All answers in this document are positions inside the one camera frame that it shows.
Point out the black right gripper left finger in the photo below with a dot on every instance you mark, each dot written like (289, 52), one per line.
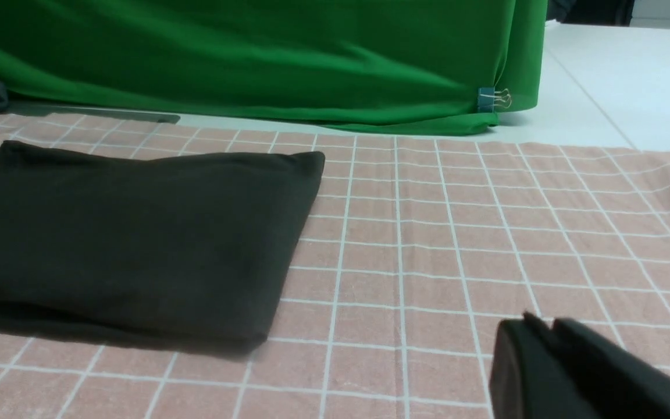
(527, 381)

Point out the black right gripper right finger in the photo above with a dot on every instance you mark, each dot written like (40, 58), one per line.
(614, 382)

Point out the dark gray long-sleeved shirt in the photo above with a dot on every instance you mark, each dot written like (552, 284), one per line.
(184, 253)

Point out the pink checkered tablecloth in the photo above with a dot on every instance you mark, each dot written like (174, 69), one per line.
(415, 251)

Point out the blue binder clip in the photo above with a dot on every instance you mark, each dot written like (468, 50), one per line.
(491, 100)

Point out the green backdrop cloth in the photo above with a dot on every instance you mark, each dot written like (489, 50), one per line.
(385, 67)

